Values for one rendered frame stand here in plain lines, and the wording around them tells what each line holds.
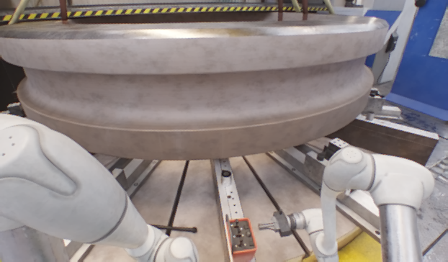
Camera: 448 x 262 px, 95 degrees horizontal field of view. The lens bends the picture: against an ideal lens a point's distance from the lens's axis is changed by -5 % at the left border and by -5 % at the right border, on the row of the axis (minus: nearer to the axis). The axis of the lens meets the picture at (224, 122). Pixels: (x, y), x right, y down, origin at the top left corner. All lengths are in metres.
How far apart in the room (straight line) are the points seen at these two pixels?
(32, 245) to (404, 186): 0.94
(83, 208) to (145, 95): 1.38
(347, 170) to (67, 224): 0.75
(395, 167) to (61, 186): 0.86
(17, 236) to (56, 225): 0.19
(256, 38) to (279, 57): 0.21
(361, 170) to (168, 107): 1.27
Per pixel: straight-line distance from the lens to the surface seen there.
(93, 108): 1.97
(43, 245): 0.56
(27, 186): 0.30
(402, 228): 0.86
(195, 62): 1.37
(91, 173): 0.33
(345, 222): 2.20
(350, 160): 0.81
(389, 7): 7.40
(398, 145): 3.16
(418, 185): 0.90
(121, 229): 0.42
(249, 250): 1.26
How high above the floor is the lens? 1.89
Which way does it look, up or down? 28 degrees down
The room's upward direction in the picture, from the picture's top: straight up
